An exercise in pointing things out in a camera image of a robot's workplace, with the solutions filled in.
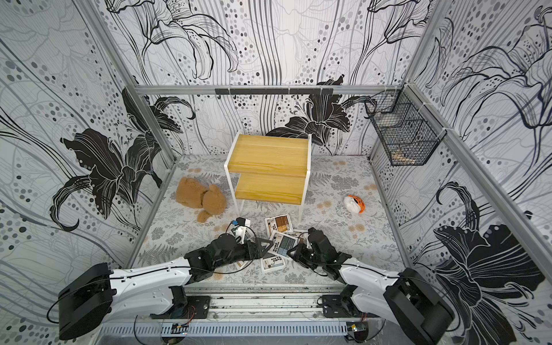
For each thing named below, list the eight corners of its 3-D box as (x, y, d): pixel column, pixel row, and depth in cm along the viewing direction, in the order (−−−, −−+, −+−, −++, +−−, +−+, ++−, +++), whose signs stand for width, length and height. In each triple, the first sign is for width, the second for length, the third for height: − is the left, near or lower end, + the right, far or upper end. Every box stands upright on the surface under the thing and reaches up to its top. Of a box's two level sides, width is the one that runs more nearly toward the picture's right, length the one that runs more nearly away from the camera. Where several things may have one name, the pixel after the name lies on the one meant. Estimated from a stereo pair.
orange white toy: (345, 215, 98) (349, 208, 93) (342, 203, 102) (345, 195, 97) (363, 215, 98) (367, 208, 93) (359, 202, 102) (363, 195, 97)
